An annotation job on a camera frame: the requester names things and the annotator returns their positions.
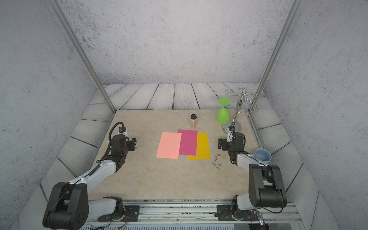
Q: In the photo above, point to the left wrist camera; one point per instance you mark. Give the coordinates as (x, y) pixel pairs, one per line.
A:
(132, 144)

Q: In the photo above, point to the yellow paper sheet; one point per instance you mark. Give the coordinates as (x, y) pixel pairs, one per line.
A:
(202, 150)

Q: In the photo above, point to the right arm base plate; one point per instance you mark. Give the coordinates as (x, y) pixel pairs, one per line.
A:
(225, 213)

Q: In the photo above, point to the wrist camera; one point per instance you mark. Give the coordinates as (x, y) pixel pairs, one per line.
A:
(132, 144)
(230, 132)

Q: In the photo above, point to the small black-capped bottle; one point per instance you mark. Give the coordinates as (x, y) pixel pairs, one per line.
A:
(193, 120)

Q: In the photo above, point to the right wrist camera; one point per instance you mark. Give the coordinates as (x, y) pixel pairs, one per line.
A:
(230, 132)

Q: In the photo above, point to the magenta paper sheet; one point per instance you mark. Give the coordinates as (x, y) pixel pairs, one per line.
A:
(188, 142)

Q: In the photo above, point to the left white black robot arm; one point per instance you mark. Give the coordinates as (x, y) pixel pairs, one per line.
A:
(69, 207)

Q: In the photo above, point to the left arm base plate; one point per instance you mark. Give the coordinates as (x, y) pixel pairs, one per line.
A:
(128, 213)

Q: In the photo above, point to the green plastic wine glass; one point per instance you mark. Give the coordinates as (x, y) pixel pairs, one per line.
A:
(223, 113)

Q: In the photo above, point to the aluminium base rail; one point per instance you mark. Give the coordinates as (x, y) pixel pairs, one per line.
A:
(197, 215)

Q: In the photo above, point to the light blue cup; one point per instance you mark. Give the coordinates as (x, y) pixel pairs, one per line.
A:
(263, 155)

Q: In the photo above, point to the right aluminium frame post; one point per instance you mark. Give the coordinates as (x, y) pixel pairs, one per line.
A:
(275, 54)

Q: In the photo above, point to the salmon pink paper sheet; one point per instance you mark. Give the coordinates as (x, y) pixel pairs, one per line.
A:
(169, 145)

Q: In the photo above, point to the chrome glass holder stand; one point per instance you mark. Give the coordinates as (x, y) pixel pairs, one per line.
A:
(242, 105)

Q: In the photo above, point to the aluminium frame post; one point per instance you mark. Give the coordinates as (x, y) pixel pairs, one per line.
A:
(65, 25)
(275, 54)

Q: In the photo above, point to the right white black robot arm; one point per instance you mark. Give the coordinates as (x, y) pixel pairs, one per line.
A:
(266, 188)

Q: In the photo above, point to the left aluminium frame post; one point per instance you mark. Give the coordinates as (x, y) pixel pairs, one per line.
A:
(65, 25)

